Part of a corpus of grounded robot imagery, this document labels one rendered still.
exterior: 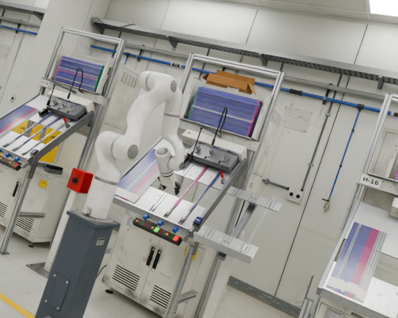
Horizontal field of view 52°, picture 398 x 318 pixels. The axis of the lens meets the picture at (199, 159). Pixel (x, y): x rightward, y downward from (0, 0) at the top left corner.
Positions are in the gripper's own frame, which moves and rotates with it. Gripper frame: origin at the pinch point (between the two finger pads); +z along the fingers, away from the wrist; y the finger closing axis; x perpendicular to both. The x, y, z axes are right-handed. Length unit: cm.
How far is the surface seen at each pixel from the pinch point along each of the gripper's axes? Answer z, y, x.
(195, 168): 15.8, -7.2, 34.9
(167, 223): 14.7, 3.8, -13.4
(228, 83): 4, -29, 120
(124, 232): 54, -42, -13
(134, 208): 14.6, -21.2, -13.9
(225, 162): 9.9, 11.6, 43.7
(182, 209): 14.5, 6.4, -0.1
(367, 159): 3, 93, 79
